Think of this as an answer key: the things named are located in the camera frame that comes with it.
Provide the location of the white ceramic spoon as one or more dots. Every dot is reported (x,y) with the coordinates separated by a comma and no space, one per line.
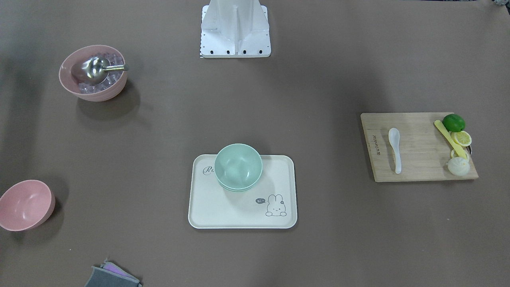
(394,139)

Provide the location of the mint green bowl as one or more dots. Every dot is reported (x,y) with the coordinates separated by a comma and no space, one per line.
(238,167)

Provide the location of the pink bowl with ice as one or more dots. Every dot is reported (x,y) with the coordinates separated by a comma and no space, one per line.
(109,88)

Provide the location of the cream rabbit tray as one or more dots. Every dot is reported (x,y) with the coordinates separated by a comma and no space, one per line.
(271,203)

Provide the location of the wooden cutting board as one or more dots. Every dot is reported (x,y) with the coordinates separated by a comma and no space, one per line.
(424,151)

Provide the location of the metal ice scoop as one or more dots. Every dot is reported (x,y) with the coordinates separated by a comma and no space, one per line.
(95,70)

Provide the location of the grey purple folded cloth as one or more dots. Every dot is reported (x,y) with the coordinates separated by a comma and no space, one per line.
(108,274)

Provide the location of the green lime toy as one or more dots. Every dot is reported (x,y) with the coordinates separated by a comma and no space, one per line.
(454,123)

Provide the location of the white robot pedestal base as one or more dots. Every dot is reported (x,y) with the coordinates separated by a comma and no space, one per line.
(235,29)

